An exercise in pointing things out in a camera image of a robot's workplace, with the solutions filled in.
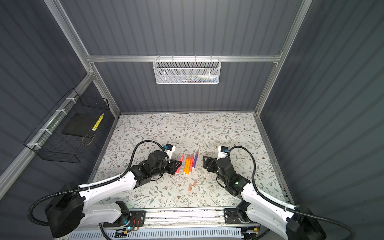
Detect pink marker pen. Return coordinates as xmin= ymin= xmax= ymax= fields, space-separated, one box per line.
xmin=175 ymin=153 xmax=185 ymax=175
xmin=189 ymin=155 xmax=195 ymax=174

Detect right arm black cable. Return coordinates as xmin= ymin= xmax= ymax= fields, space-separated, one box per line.
xmin=228 ymin=145 xmax=355 ymax=240

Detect orange marker pen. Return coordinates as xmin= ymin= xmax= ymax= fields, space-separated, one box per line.
xmin=184 ymin=156 xmax=189 ymax=175
xmin=185 ymin=156 xmax=191 ymax=175

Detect black wire basket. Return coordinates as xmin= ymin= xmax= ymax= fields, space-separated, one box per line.
xmin=24 ymin=91 xmax=110 ymax=164

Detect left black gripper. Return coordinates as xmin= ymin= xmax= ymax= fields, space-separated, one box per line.
xmin=151 ymin=157 xmax=182 ymax=178

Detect black pad in basket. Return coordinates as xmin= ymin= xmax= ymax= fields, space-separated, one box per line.
xmin=62 ymin=113 xmax=96 ymax=139

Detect purple marker pen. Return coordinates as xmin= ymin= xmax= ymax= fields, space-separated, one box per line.
xmin=193 ymin=150 xmax=199 ymax=169

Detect items in white basket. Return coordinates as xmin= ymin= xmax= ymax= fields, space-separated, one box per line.
xmin=176 ymin=74 xmax=220 ymax=84

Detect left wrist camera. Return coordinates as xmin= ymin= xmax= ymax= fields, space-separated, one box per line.
xmin=164 ymin=144 xmax=176 ymax=160

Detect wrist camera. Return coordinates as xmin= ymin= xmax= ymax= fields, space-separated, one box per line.
xmin=164 ymin=144 xmax=176 ymax=160
xmin=217 ymin=146 xmax=230 ymax=161

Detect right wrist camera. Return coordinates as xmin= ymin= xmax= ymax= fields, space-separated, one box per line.
xmin=217 ymin=146 xmax=230 ymax=161

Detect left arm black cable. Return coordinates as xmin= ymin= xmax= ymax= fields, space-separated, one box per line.
xmin=27 ymin=140 xmax=170 ymax=226

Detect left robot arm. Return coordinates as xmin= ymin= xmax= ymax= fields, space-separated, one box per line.
xmin=45 ymin=150 xmax=182 ymax=238

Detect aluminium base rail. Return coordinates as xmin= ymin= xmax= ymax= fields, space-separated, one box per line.
xmin=64 ymin=206 xmax=307 ymax=232

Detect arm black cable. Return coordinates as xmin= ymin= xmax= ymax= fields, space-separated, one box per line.
xmin=27 ymin=140 xmax=170 ymax=226
xmin=228 ymin=145 xmax=355 ymax=240

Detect white wire mesh basket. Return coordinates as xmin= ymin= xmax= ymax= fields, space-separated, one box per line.
xmin=153 ymin=60 xmax=222 ymax=85

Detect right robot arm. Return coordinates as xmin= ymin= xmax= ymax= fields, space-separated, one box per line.
xmin=203 ymin=156 xmax=327 ymax=240

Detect yellow marker in basket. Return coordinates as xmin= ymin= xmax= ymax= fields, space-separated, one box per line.
xmin=92 ymin=114 xmax=105 ymax=132

